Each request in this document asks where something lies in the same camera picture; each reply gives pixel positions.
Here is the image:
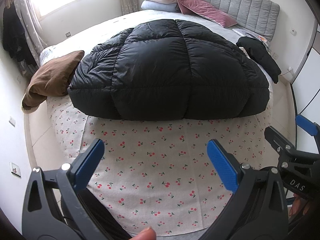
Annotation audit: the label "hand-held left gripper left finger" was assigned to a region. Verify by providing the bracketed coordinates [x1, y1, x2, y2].
[22, 138, 110, 240]

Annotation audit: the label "grey padded headboard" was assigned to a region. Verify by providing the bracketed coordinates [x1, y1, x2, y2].
[168, 0, 280, 42]

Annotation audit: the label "light blue folded blanket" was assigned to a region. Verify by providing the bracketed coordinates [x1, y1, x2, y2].
[141, 0, 182, 13]

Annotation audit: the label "brown folded cloth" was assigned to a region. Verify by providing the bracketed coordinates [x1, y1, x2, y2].
[22, 50, 85, 110]

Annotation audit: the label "person's left hand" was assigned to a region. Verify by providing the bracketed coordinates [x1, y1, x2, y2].
[131, 226, 157, 240]

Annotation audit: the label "white wardrobe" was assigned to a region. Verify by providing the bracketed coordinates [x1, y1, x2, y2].
[291, 22, 320, 120]

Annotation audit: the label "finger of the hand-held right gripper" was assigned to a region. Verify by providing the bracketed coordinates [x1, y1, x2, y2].
[264, 126, 295, 161]
[295, 114, 320, 137]

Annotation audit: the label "dark hanging clothes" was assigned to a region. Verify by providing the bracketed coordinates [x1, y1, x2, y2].
[2, 6, 38, 67]

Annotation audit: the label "person's right hand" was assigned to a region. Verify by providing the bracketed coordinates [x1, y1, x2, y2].
[289, 199, 305, 217]

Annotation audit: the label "sheer patterned curtain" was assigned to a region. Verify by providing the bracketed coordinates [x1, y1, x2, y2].
[15, 0, 48, 54]

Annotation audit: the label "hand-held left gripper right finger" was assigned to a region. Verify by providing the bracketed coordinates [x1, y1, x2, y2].
[200, 139, 290, 240]

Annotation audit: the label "black puffer jacket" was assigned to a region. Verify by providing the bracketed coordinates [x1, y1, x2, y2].
[67, 19, 270, 120]

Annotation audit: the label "small black garment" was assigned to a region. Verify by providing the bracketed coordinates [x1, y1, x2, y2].
[236, 36, 282, 84]

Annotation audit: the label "cherry print bed sheet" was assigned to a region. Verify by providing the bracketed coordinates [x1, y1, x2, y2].
[46, 95, 278, 237]

